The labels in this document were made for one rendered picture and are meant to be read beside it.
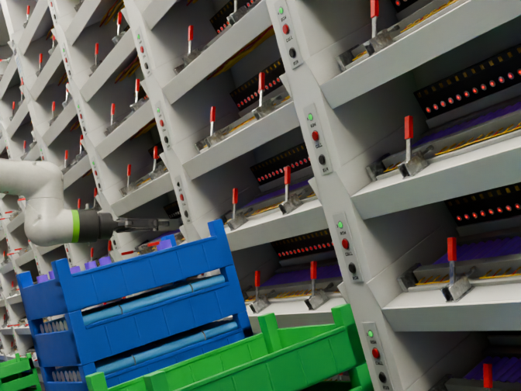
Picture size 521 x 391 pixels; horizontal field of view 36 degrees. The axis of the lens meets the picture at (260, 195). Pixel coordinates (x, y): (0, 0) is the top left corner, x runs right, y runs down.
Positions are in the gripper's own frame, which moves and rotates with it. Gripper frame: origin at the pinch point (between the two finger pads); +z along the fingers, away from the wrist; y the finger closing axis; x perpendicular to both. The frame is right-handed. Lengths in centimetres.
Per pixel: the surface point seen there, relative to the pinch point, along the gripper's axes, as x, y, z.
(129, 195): -9.9, 7.8, -8.7
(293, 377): 34, -135, -25
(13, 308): 18, 311, -10
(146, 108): -28.2, -23.9, -11.4
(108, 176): -19.4, 31.0, -9.8
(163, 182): -8.9, -21.6, -7.0
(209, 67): -27, -67, -9
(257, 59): -34, -54, 8
